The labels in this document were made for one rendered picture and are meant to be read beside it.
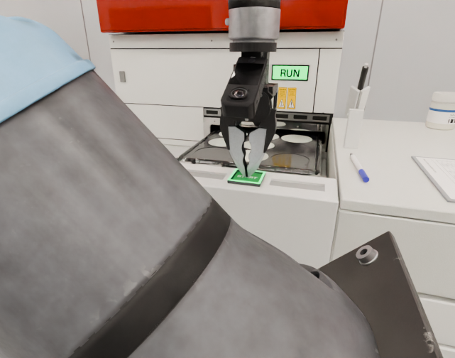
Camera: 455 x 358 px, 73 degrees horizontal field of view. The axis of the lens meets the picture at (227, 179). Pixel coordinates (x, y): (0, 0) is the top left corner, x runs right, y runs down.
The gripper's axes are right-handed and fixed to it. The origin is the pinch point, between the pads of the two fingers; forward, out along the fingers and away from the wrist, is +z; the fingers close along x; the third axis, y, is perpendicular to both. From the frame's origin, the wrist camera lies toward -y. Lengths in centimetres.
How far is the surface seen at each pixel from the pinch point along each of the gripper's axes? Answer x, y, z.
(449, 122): -45, 48, -1
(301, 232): -10.1, -4.0, 7.9
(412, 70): -71, 207, -6
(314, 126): -10, 57, 4
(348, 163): -17.3, 12.6, 1.2
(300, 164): -7.8, 28.2, 7.8
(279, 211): -6.4, -4.0, 4.6
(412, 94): -74, 207, 9
